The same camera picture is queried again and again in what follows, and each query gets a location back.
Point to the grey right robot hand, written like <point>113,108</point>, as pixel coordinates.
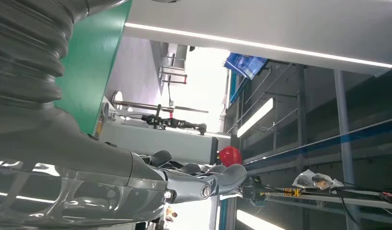
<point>72,165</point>

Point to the green table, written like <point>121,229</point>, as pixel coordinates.
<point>94,63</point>

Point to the red round object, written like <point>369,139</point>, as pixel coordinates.
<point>231,155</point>

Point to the ceiling light panel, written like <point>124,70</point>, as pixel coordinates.
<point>256,116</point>
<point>256,222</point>

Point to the blue screen monitor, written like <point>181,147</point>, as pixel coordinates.
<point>246,65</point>

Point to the clear plastic bag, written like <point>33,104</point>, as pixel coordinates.
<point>316,181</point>

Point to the grey metal pillar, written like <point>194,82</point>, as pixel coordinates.
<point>342,127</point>

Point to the white wall light strip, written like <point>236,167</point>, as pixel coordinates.
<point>246,43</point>

